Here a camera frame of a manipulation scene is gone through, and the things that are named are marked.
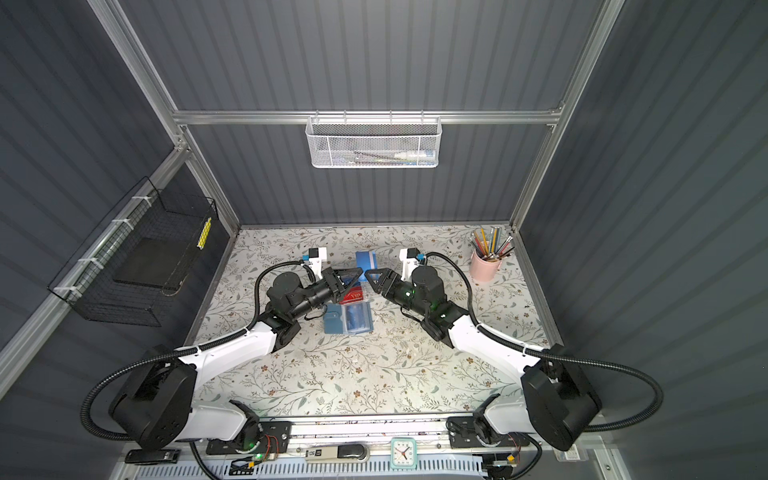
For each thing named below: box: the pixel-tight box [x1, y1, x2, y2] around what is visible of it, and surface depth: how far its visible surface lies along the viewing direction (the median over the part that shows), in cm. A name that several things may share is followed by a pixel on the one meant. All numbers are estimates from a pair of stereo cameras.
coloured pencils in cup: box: [470, 226, 515, 262], surface depth 101 cm
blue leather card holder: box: [323, 301, 374, 335], surface depth 93 cm
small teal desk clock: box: [390, 437, 418, 470], surface depth 71 cm
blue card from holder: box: [356, 251, 378, 282], surface depth 79 cm
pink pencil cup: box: [469, 249, 503, 282], surface depth 99 cm
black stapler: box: [124, 449, 181, 465], surface depth 71 cm
